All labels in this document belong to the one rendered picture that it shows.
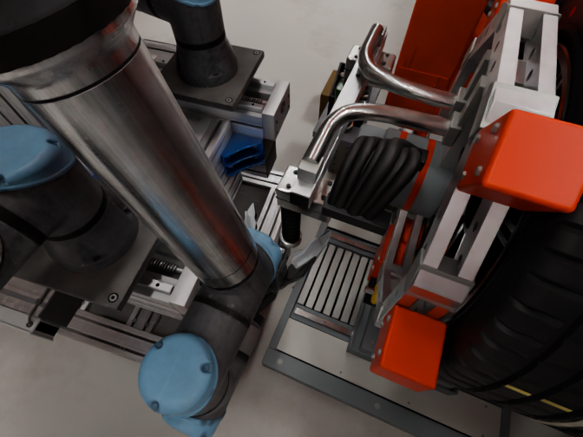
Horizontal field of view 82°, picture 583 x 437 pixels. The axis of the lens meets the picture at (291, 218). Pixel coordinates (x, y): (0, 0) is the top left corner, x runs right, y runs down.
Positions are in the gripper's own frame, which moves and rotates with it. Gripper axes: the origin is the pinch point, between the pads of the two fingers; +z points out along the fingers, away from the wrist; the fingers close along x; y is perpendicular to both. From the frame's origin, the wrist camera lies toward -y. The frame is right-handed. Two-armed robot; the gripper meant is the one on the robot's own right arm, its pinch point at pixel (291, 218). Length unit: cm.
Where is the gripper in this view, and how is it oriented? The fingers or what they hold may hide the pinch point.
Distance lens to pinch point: 61.1
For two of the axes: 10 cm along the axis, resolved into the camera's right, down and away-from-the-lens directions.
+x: -9.2, -3.3, 2.0
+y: 0.0, -5.0, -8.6
